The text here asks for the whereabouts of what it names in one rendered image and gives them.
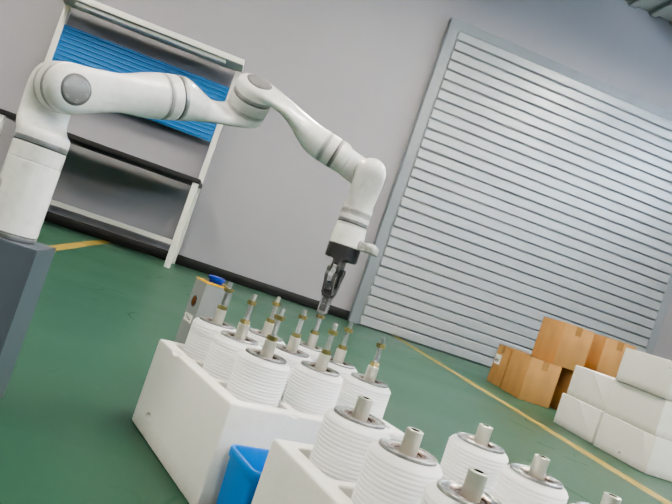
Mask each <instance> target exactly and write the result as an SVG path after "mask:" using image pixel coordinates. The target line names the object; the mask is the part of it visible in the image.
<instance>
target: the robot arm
mask: <svg viewBox="0 0 672 504"><path fill-rule="evenodd" d="M271 107H272V108H273V109H275V110H276V111H277V112H279V113H280V114H281V115H282V116H283V117H284V119H285V120H286V121H287V123H288V124H289V126H290V127H291V129H292V131H293V132H294V134H295V136H296V138H297V140H298V141H299V143H300V145H301V146H302V148H303V149H304V150H305V151H306V152H307V153H308V154H309V155H310V156H312V157H313V158H315V159H316V160H318V161H319V162H321V163H322V164H324V165H325V166H327V167H329V168H331V169H332V170H334V171H336V172H337V173H338V174H340V175H341V176H342V177H343V178H345V179H346V180H347V181H348V182H350V183H351V187H350V190H349V193H348V196H347V198H346V200H345V201H344V204H343V206H342V209H341V211H340V214H339V217H338V220H337V222H336V224H335V226H334V229H333V231H332V234H331V237H330V240H329V243H328V246H327V249H326V251H325V254H326V255H327V256H329V257H332V258H333V260H332V263H331V265H328V266H327V269H326V272H325V276H324V281H323V285H322V289H321V293H322V295H323V296H322V297H321V300H320V303H319V306H318V309H317V312H318V313H321V314H327V313H328V310H329V308H330V305H331V302H332V299H333V298H334V297H335V296H336V295H337V291H338V289H339V288H340V285H341V283H342V281H343V279H344V277H345V274H346V271H345V270H344V269H345V265H346V263H349V264H352V265H355V264H356V263H357V261H358V258H359V255H360V252H361V251H363V252H365V253H367V254H369V255H373V256H376V257H377V256H378V253H379V249H378V248H377V247H376V246H375V245H373V244H369V243H364V240H365V236H366V231H367V230H366V229H367V228H368V225H369V222H370V219H371V216H372V212H373V208H374V205H375V203H376V201H377V199H378V197H379V194H380V192H381V190H382V187H383V185H384V182H385V179H386V169H385V166H384V164H383V163H382V162H381V161H380V160H378V159H376V158H365V157H363V156H362V155H360V154H359V153H357V152H356V151H354V150H353V149H352V147H351V145H350V144H348V143H347V142H346V141H344V140H343V139H341V138H340V137H338V136H337V135H335V134H333V133H332V132H330V131H329V130H327V129H326V128H324V127H323V126H321V125H320V124H318V123H317V122H316V121H315V120H313V119H312V118H311V117H310V116H309V115H307V114H306V113H305V112H304V111H303V110H302V109H301V108H299V107H298V106H297V105H296V104H295V103H294V102H293V101H291V100H290V99H289V98H288V97H287V96H285V95H284V94H283V93H282V92H281V91H279V90H278V89H277V88H276V87H275V86H273V85H272V84H271V83H270V82H268V81H267V80H265V79H264V78H262V77H260V76H258V75H255V74H252V73H244V74H241V75H240V76H239V78H238V79H237V81H236V83H235V85H234V88H233V90H232V92H231V94H230V96H229V99H228V100H226V101H215V100H212V99H210V98H209V97H208V96H207V95H205V94H204V92H203V91H202V90H201V89H200V88H199V87H198V86H197V85H196V84H195V83H194V82H192V81H191V80H190V79H188V78H187V77H185V76H181V75H176V74H167V73H158V72H137V73H115V72H109V71H105V70H100V69H95V68H91V67H87V66H83V65H79V64H76V63H72V62H65V61H46V62H42V63H40V64H39V65H38V66H36V67H35V68H34V70H33V71H32V73H31V74H30V76H29V79H28V81H27V84H26V86H25V89H24V93H23V96H22V99H21V102H20V105H19V109H18V112H17V116H16V130H15V133H14V136H13V139H12V142H11V145H10V148H9V150H8V154H7V156H6V159H5V162H4V164H3V167H2V170H1V173H0V237H1V238H5V239H8V240H12V241H15V242H19V243H24V244H29V245H35V244H36V241H37V238H38V236H39V232H40V229H41V227H42V224H43V221H44V218H45V216H46V213H47V210H48V207H49V204H50V201H51V199H52V196H53V193H54V190H55V187H56V184H57V182H58V179H59V176H60V173H61V170H62V167H63V165H64V162H65V159H66V156H67V153H68V151H69V148H70V141H69V139H68V136H67V127H68V123H69V120H70V117H71V115H78V114H92V113H123V114H129V115H133V116H137V117H142V118H149V119H157V120H173V121H197V122H208V123H216V124H222V125H228V126H234V127H240V128H257V127H259V126H260V125H261V124H262V123H263V121H264V119H265V117H266V115H267V114H268V112H269V110H270V108H271ZM330 288H331V289H330Z"/></svg>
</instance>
